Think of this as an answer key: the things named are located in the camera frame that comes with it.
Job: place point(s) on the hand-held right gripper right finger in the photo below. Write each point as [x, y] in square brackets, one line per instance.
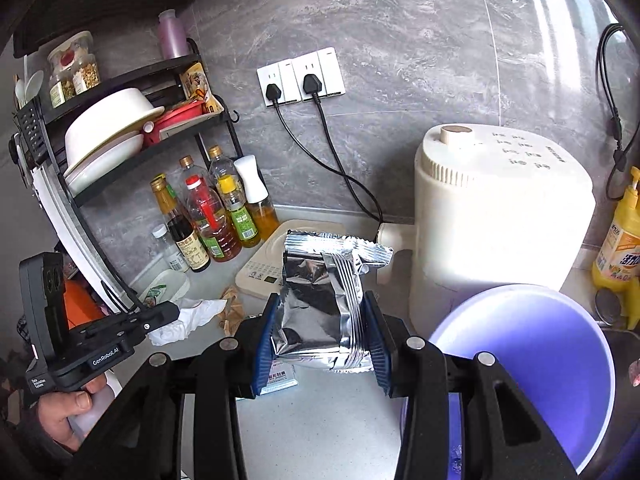
[378, 360]

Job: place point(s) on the silver foil snack bag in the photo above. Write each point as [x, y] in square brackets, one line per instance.
[310, 300]

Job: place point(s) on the small spice jar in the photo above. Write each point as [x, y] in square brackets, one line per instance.
[62, 91]
[86, 77]

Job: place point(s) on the yellow-capped green-label bottle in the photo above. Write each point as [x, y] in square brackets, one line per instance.
[242, 220]

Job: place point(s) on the person's left forearm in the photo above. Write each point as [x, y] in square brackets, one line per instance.
[25, 450]

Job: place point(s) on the dark soy sauce bottle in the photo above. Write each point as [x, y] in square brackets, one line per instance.
[187, 245]

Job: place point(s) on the clear lidded food jar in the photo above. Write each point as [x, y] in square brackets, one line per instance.
[70, 55]

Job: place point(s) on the green sachet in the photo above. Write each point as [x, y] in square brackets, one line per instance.
[156, 294]

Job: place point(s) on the brown paper scrap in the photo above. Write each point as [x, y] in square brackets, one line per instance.
[232, 310]

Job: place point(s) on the white cutting board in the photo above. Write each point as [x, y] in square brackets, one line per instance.
[65, 220]

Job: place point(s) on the black power plug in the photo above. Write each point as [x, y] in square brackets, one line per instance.
[273, 93]
[310, 86]

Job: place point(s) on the cream kettle base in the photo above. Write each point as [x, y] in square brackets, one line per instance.
[260, 270]

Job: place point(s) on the gold-capped clear bottle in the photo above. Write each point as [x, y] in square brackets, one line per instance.
[189, 170]
[219, 162]

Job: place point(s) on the white wall socket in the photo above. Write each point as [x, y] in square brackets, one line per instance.
[276, 75]
[325, 72]

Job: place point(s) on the purple plastic bin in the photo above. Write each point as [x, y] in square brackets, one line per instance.
[530, 345]

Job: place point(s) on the round metal lid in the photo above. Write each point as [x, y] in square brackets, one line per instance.
[610, 307]

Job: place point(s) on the black perforated utensil holder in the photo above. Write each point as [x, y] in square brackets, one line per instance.
[30, 125]

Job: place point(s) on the dark wall cabinet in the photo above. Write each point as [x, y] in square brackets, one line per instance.
[75, 5]

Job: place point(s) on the large white bowl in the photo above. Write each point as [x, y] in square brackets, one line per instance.
[107, 115]

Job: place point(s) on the cream air fryer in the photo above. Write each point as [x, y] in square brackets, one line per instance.
[495, 220]

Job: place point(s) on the yellow dish soap bottle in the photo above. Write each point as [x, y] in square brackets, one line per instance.
[617, 250]

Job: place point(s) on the red plastic container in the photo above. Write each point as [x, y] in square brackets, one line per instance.
[172, 120]

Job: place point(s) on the person's left hand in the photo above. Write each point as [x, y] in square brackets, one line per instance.
[70, 407]

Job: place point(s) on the red-capped oil bottle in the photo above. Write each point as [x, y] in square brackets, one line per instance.
[215, 235]

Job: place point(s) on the small white-capped clear bottle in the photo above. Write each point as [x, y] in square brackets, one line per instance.
[170, 255]

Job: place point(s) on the blue medicine box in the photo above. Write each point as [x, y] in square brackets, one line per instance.
[280, 384]

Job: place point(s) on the white plate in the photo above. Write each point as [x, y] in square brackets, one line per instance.
[110, 157]

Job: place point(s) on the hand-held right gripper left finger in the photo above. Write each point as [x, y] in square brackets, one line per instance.
[265, 355]

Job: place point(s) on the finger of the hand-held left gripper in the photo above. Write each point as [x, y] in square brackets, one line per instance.
[160, 315]

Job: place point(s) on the pink plastic bottle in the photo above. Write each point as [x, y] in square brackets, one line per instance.
[172, 35]

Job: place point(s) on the white tissue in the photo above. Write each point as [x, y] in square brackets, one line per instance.
[192, 317]

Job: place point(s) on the yellow snack packet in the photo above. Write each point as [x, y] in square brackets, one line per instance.
[195, 82]

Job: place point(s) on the white spoon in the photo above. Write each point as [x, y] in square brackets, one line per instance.
[32, 82]

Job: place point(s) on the white-topped oil sprayer bottle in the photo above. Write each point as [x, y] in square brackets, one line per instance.
[260, 210]

